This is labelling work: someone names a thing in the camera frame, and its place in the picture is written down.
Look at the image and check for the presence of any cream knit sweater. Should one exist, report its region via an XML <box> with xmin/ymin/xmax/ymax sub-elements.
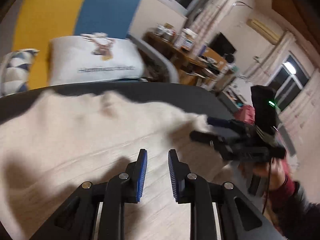
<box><xmin>1</xmin><ymin>90</ymin><xmax>232</xmax><ymax>239</ymax></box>

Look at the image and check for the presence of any red sleeved forearm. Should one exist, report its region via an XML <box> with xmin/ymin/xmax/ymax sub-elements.
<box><xmin>269</xmin><ymin>177</ymin><xmax>320</xmax><ymax>239</ymax></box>

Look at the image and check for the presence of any person right hand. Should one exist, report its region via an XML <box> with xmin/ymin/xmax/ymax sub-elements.
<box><xmin>253</xmin><ymin>158</ymin><xmax>286</xmax><ymax>191</ymax></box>

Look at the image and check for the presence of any red ruffled quilt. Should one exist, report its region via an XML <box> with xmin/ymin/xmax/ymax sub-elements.
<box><xmin>233</xmin><ymin>105</ymin><xmax>255</xmax><ymax>125</ymax></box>

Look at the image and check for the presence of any right floral curtain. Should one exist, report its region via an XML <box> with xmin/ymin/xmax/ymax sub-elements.
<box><xmin>247</xmin><ymin>30</ymin><xmax>296</xmax><ymax>85</ymax></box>

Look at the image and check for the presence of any floral curtain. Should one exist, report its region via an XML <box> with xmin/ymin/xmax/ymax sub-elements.
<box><xmin>191</xmin><ymin>0</ymin><xmax>236</xmax><ymax>40</ymax></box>
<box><xmin>247</xmin><ymin>30</ymin><xmax>296</xmax><ymax>85</ymax></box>

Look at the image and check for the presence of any wooden desk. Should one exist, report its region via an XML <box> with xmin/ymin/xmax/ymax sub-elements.
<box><xmin>143</xmin><ymin>31</ymin><xmax>229</xmax><ymax>90</ymax></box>

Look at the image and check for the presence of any white desk fan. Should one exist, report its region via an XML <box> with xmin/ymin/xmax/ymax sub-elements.
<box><xmin>225</xmin><ymin>53</ymin><xmax>235</xmax><ymax>64</ymax></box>

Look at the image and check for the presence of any black monitor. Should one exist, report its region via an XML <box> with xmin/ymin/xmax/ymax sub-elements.
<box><xmin>208</xmin><ymin>33</ymin><xmax>236</xmax><ymax>56</ymax></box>

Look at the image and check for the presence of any stack of boxes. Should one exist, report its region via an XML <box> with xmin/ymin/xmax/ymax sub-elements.
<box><xmin>173</xmin><ymin>28</ymin><xmax>197</xmax><ymax>51</ymax></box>

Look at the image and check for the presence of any white deer print pillow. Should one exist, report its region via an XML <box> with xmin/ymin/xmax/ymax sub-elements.
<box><xmin>49</xmin><ymin>33</ymin><xmax>145</xmax><ymax>86</ymax></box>

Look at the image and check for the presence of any middle floral curtain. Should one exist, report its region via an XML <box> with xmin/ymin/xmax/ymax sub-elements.
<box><xmin>191</xmin><ymin>0</ymin><xmax>236</xmax><ymax>40</ymax></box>

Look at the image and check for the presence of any geometric pattern pillow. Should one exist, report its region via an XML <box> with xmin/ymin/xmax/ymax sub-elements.
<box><xmin>1</xmin><ymin>48</ymin><xmax>40</xmax><ymax>97</ymax></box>

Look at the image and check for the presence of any grey yellow blue sofa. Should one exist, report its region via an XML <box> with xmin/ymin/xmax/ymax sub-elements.
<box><xmin>0</xmin><ymin>0</ymin><xmax>180</xmax><ymax>98</ymax></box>

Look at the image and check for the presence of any thin black cable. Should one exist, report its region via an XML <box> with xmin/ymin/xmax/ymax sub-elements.
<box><xmin>261</xmin><ymin>158</ymin><xmax>275</xmax><ymax>215</ymax></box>

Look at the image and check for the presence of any wall air conditioner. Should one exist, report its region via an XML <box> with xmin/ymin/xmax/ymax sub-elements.
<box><xmin>247</xmin><ymin>19</ymin><xmax>280</xmax><ymax>45</ymax></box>

